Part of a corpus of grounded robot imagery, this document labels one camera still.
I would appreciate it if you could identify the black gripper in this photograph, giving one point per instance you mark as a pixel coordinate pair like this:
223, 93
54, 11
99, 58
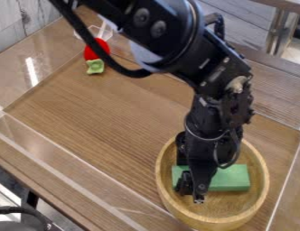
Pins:
205, 154

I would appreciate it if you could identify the green rectangular block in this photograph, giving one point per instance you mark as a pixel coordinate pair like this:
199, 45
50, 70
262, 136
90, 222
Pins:
232, 179

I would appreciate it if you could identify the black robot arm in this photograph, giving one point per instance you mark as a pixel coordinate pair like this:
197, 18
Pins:
177, 40

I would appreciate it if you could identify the brown wooden bowl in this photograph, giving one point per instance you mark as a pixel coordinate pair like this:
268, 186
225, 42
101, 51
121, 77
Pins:
228, 209

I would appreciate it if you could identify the red strawberry toy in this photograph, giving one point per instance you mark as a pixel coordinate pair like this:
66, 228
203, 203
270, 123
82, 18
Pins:
96, 64

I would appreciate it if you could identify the clear acrylic tray wall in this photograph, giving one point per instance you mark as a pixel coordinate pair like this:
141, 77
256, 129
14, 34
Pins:
88, 158

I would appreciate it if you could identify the clear acrylic corner bracket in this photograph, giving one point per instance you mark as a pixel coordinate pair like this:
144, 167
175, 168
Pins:
101, 31

